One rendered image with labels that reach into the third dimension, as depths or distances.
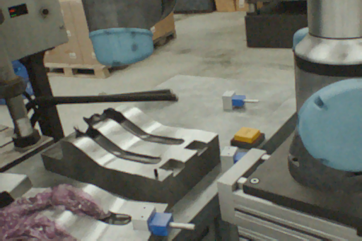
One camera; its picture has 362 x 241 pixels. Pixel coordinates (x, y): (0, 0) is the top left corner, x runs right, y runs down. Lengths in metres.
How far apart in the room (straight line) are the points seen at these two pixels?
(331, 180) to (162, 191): 0.48
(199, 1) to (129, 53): 7.65
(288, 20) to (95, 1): 4.60
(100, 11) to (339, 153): 0.31
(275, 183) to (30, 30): 1.29
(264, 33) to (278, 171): 4.54
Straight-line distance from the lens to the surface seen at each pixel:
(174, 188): 1.04
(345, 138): 0.46
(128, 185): 1.09
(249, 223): 0.78
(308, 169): 0.65
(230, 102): 1.52
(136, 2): 0.49
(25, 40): 1.73
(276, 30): 5.12
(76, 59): 5.34
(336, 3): 0.44
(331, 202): 0.63
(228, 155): 1.12
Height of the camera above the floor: 1.41
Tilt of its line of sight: 22 degrees down
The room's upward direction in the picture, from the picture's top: 9 degrees counter-clockwise
